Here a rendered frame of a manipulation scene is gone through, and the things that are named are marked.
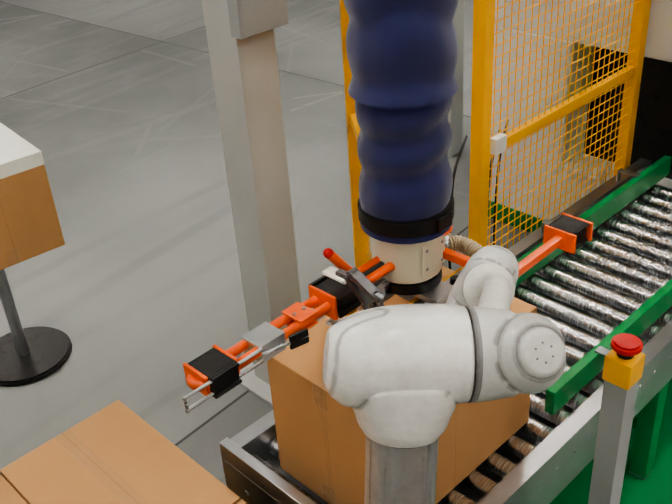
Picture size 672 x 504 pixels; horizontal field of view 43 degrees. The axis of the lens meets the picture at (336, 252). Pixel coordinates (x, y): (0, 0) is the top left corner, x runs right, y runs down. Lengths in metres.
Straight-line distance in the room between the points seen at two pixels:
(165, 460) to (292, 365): 0.58
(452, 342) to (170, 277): 3.31
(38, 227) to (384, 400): 2.47
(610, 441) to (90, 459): 1.42
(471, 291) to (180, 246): 3.05
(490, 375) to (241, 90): 1.89
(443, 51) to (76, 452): 1.56
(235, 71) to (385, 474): 1.87
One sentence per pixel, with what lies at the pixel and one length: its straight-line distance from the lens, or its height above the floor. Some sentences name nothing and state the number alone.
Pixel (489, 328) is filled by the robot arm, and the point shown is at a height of 1.60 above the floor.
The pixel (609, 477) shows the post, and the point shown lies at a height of 0.64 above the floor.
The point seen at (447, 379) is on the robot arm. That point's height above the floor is 1.55.
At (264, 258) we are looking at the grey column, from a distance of 3.14.
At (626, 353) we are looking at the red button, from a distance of 2.06.
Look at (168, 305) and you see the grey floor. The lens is 4.14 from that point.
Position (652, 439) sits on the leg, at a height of 0.19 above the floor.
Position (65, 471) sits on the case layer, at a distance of 2.60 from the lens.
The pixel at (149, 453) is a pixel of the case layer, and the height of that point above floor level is 0.54.
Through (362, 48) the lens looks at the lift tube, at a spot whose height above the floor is 1.72.
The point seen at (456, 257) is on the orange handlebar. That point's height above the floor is 1.20.
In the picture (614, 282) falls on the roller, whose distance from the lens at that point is 3.20.
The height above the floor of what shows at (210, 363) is 1.21.
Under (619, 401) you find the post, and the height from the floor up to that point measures 0.89.
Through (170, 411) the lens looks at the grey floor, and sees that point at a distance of 3.53.
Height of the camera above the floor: 2.28
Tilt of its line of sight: 31 degrees down
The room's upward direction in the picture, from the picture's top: 4 degrees counter-clockwise
